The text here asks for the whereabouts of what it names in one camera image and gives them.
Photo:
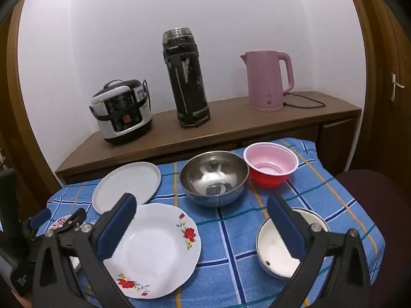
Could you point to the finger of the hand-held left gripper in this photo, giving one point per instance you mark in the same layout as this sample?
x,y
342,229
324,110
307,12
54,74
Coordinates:
x,y
41,218
75,218

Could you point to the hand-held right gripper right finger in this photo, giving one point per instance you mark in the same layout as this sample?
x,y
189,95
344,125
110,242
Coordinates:
x,y
285,227

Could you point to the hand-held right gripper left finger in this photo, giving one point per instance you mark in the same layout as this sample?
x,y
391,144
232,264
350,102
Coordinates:
x,y
117,227

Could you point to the pink floral plate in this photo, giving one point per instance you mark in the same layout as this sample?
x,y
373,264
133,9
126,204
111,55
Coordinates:
x,y
59,223

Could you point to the white enamel bowl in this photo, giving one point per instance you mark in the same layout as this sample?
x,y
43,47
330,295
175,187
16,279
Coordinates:
x,y
273,247

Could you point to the white plate with red flowers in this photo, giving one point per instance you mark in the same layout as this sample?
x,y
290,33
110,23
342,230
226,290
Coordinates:
x,y
154,250

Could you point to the plain white plate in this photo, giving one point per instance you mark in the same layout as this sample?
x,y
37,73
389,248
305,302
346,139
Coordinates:
x,y
128,183

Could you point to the red bowl with pink inside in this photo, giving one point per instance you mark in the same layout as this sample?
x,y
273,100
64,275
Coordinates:
x,y
273,163

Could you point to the stainless steel bowl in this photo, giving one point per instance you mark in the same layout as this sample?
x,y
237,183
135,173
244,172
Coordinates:
x,y
212,173

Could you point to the blue checked tablecloth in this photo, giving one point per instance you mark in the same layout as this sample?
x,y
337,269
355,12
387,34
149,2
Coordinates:
x,y
231,231

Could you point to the dark maroon chair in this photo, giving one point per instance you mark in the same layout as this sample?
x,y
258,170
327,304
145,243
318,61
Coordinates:
x,y
379,199

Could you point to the brown wooden panel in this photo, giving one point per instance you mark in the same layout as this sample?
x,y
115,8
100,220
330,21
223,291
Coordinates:
x,y
25,118

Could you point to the silver black rice cooker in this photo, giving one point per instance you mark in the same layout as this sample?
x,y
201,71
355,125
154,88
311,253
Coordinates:
x,y
122,112

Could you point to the wooden cabinet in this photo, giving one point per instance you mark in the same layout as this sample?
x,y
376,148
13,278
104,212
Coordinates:
x,y
224,122

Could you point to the pink electric kettle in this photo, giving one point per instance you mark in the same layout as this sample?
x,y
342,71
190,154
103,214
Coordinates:
x,y
263,80

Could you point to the black thermos flask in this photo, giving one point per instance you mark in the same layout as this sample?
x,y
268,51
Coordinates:
x,y
186,86

